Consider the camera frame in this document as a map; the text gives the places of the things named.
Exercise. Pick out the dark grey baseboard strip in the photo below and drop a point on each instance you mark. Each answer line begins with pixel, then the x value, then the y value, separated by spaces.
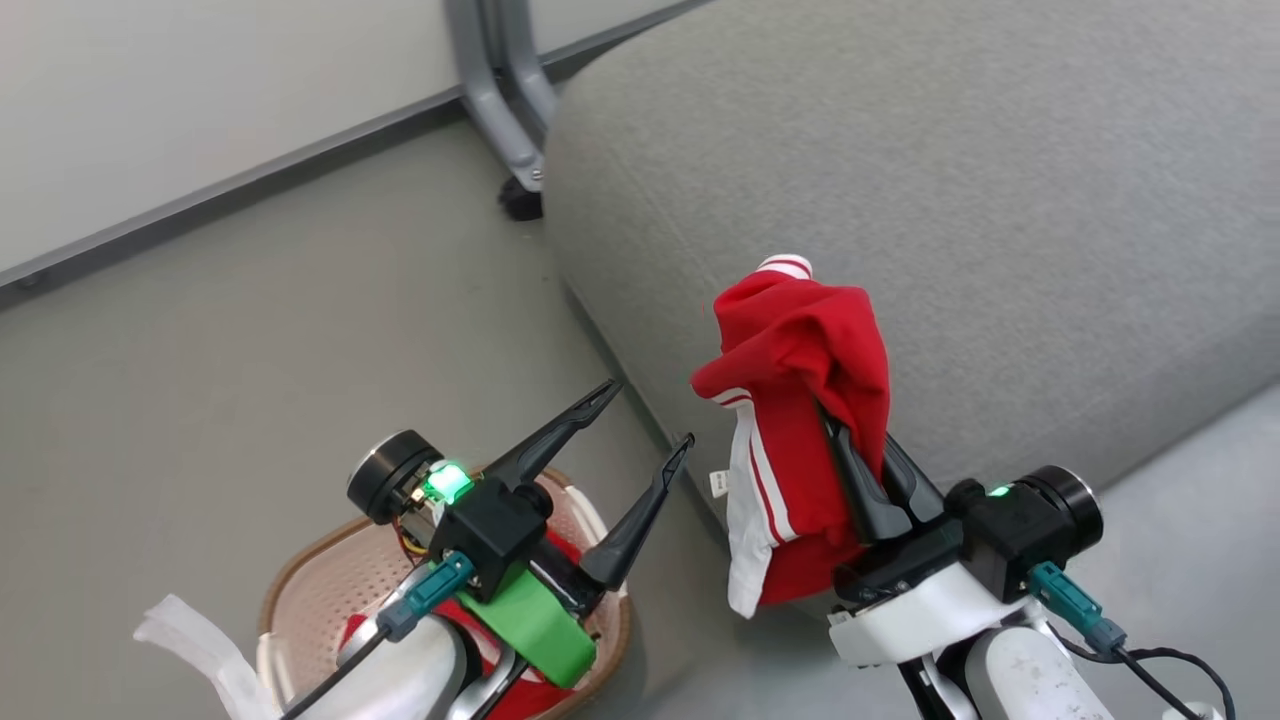
pixel 250 187

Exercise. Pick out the black caster wheel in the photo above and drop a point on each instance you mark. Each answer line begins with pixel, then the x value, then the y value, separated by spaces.
pixel 520 200

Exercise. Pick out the white sheer cloth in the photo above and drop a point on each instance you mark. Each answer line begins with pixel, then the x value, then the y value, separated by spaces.
pixel 200 640

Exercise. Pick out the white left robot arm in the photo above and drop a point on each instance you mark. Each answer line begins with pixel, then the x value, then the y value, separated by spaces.
pixel 410 670

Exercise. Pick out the grey metal table leg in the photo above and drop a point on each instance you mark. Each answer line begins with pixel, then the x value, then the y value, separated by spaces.
pixel 505 110

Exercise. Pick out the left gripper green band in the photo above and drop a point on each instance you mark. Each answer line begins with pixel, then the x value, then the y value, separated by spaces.
pixel 495 535

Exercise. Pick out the grey fabric sofa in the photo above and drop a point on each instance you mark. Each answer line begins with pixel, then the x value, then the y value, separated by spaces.
pixel 950 150

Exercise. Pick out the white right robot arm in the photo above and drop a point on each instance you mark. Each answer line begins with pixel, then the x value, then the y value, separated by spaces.
pixel 1020 675

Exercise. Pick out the pink basket with brown rim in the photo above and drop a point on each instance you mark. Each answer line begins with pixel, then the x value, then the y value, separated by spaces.
pixel 330 590

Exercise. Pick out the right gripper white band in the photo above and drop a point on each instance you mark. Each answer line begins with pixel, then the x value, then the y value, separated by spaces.
pixel 1010 535

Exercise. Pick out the red and white garment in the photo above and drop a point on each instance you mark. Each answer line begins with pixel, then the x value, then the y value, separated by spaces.
pixel 800 340

